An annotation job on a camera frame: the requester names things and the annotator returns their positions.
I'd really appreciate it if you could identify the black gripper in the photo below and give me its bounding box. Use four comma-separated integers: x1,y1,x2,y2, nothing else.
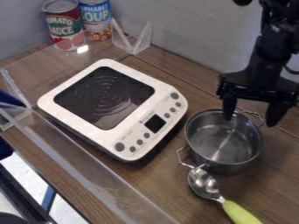
216,70,299,127

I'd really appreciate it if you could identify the silver pot with handles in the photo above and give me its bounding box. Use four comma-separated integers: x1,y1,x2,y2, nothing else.
176,108,264,175

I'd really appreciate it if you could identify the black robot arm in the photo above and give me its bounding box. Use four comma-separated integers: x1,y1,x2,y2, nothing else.
216,0,299,127

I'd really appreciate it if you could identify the white and black stove top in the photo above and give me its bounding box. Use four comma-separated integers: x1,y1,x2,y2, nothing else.
37,59,188,162

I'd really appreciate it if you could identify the clear acrylic front barrier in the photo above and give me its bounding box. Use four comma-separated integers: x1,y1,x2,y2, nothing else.
0,69,180,224

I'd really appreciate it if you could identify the alphabet soup can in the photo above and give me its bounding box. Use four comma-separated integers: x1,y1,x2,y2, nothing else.
78,0,112,41

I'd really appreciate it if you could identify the tomato sauce can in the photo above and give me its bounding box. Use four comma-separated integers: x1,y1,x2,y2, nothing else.
41,0,85,51

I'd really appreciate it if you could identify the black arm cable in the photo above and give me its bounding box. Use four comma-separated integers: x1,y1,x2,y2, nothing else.
283,64,299,75

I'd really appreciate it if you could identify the spoon with green handle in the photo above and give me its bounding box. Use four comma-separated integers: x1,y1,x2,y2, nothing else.
188,167,263,224

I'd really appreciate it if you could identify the clear acrylic corner bracket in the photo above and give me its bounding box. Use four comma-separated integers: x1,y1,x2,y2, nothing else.
110,18,152,55

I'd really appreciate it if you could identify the black metal table frame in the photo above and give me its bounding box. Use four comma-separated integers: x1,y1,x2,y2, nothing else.
0,164,57,224

